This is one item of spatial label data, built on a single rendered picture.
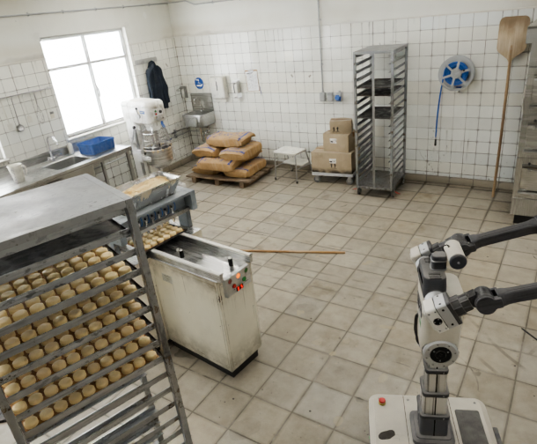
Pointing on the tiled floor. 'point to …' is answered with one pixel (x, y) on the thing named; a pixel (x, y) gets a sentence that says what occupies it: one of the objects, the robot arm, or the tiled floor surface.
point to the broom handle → (294, 251)
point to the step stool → (292, 159)
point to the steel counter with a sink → (48, 171)
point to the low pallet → (231, 177)
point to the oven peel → (513, 47)
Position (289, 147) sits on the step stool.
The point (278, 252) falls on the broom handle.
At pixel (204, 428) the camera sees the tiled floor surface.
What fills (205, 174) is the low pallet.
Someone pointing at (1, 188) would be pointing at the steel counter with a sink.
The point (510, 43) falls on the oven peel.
